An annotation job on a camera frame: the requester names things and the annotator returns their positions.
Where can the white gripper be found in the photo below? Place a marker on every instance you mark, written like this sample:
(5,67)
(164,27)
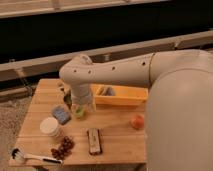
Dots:
(81,94)

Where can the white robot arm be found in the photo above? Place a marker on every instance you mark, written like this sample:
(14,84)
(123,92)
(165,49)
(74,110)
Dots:
(179,109)

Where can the white paper cup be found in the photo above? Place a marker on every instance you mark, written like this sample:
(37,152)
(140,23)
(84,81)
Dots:
(50,127)

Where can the green small object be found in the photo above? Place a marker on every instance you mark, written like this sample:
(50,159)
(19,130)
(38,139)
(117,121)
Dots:
(78,111)

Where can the yellow plastic bin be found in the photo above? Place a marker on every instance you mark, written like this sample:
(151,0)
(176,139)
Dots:
(124,96)

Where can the blue sponge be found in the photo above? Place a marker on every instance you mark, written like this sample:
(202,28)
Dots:
(61,115)

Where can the dark object in bin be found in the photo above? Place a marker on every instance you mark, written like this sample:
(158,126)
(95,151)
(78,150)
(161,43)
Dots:
(106,91)

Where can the bunch of dark grapes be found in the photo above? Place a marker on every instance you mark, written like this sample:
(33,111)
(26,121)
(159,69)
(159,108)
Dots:
(64,149)

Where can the orange peach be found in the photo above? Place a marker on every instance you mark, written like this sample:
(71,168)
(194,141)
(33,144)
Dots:
(137,122)

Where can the white dish brush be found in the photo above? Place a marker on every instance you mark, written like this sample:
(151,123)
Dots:
(22,157)

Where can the wooden table rail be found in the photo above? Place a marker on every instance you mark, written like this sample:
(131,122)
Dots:
(37,66)

